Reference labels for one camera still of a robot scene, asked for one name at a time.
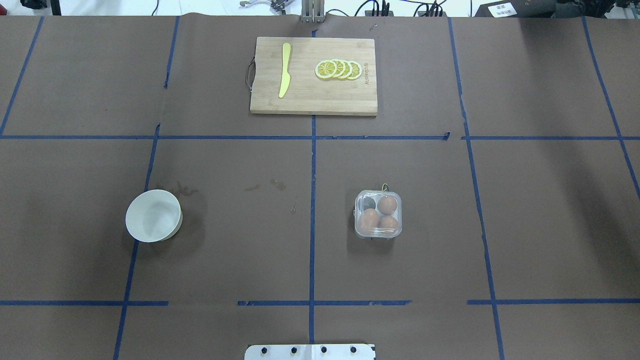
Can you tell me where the brown egg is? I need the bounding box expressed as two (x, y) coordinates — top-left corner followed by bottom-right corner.
(377, 194), (398, 215)
(377, 215), (399, 235)
(358, 208), (380, 236)

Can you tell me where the white bowl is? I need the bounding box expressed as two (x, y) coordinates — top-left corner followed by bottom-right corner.
(125, 189), (183, 243)

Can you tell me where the lemon slice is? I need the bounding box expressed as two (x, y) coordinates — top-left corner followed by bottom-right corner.
(338, 60), (353, 79)
(331, 59), (346, 78)
(346, 61), (362, 81)
(314, 60), (339, 79)

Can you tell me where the yellow plastic knife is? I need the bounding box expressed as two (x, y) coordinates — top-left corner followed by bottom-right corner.
(278, 42), (291, 99)

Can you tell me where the clear plastic egg box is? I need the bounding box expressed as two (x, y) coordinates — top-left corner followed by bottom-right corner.
(353, 190), (403, 239)

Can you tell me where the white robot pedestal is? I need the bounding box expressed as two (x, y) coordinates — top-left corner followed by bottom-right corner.
(244, 343), (377, 360)

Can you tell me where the aluminium frame post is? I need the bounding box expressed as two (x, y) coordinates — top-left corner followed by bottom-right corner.
(301, 0), (326, 23)

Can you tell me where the bamboo cutting board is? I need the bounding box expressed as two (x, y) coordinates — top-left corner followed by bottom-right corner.
(250, 36), (378, 117)

